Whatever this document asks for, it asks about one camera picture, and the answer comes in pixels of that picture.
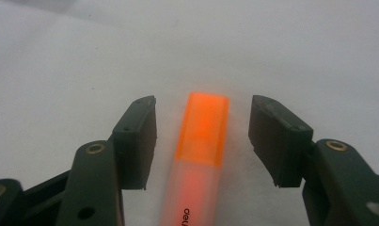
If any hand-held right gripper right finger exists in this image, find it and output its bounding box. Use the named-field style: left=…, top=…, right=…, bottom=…
left=247, top=94, right=314, bottom=188

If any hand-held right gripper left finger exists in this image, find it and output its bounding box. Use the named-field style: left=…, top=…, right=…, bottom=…
left=110, top=95, right=158, bottom=191

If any orange highlighter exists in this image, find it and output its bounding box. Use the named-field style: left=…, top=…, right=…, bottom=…
left=158, top=91, right=230, bottom=226

